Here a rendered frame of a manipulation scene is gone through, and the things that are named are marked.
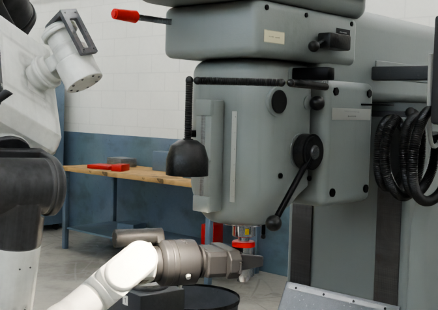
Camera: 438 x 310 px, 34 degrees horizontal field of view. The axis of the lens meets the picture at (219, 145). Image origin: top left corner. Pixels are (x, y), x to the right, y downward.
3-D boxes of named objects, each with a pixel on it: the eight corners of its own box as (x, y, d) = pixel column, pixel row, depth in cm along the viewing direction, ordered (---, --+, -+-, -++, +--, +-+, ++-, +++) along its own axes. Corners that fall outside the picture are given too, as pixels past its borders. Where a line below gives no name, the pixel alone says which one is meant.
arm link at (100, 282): (165, 260, 132) (111, 306, 124) (151, 271, 139) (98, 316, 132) (143, 232, 132) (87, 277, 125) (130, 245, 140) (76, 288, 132)
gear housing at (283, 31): (257, 54, 125) (259, -4, 124) (161, 58, 141) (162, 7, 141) (358, 66, 150) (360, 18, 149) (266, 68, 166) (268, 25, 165)
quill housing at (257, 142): (255, 232, 130) (261, 56, 129) (176, 218, 144) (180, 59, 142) (315, 222, 144) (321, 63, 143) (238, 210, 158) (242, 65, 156)
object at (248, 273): (257, 277, 143) (257, 247, 142) (234, 277, 142) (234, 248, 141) (250, 271, 147) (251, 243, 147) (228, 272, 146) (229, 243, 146)
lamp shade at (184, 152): (161, 176, 118) (163, 138, 118) (169, 172, 125) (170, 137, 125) (205, 178, 117) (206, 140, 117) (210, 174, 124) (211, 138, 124)
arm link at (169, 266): (184, 279, 133) (125, 283, 128) (165, 292, 142) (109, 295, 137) (176, 221, 137) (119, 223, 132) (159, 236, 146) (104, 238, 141)
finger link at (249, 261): (261, 268, 143) (233, 269, 141) (262, 253, 143) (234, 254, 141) (264, 270, 142) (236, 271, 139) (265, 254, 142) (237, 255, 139)
